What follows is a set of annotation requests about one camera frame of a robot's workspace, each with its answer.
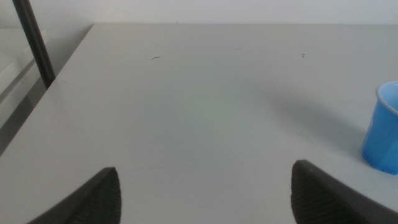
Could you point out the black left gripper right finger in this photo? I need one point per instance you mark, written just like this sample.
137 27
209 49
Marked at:
317 199

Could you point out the blue plastic cup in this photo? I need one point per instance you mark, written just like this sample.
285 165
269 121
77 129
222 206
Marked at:
384 137

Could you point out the black metal pole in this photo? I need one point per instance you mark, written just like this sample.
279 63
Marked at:
35 43

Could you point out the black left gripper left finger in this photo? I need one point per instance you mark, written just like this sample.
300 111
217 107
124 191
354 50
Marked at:
99 199

